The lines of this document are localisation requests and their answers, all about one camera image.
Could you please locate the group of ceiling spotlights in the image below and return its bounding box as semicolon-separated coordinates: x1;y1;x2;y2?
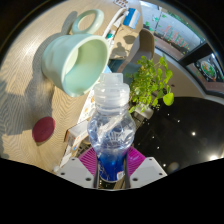
146;109;224;168

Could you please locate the window with festive decals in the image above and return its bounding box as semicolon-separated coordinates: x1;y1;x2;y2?
139;0;224;98

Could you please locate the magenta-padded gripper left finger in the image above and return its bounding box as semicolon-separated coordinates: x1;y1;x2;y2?
56;147;100;189

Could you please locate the white tube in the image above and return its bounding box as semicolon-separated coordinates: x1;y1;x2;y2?
101;8;130;40

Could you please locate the green potted plant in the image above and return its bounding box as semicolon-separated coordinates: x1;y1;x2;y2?
128;54;175;120

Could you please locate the flat round red coaster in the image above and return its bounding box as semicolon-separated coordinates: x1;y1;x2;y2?
31;116;57;143

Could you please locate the small blue and white box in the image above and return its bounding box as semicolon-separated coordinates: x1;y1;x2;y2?
122;7;142;30

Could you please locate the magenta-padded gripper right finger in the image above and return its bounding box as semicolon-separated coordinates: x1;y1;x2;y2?
125;146;169;189

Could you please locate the pill blister pack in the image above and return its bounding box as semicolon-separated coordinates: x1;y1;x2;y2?
113;0;130;8

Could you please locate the white and orange box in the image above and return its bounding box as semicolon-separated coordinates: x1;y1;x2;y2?
64;119;90;148

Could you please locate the clear bottle with blue label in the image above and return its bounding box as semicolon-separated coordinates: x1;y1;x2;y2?
87;72;137;184

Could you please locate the pale green ceramic mug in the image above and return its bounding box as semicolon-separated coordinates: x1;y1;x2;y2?
41;8;111;98

